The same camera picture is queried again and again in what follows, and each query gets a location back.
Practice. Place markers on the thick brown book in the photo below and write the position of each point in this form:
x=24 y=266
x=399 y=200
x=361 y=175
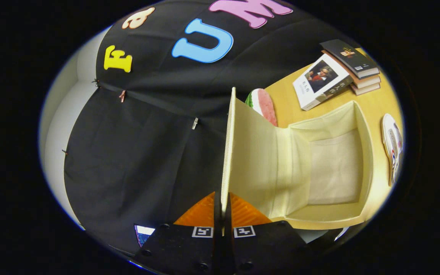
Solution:
x=367 y=81

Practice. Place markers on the white cloth clip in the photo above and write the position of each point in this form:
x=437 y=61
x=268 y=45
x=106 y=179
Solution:
x=194 y=123

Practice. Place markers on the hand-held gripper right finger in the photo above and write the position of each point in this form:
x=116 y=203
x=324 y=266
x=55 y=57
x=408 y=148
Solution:
x=228 y=244

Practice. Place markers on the copper cloth clip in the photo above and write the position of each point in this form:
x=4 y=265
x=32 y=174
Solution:
x=122 y=95

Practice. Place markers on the white portrait cover book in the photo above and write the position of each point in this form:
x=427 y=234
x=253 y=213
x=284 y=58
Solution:
x=319 y=80

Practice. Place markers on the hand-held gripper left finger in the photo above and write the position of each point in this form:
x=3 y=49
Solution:
x=217 y=214

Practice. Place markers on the thin brown book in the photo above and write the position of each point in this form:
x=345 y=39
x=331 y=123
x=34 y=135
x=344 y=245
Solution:
x=365 y=89

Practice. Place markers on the white canvas shoe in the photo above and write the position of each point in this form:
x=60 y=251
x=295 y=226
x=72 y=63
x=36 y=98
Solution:
x=392 y=145

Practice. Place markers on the beige fabric storage box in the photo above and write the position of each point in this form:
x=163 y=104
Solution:
x=266 y=164

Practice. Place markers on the watermelon slice toy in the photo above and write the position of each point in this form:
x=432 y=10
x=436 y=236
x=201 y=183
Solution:
x=264 y=105

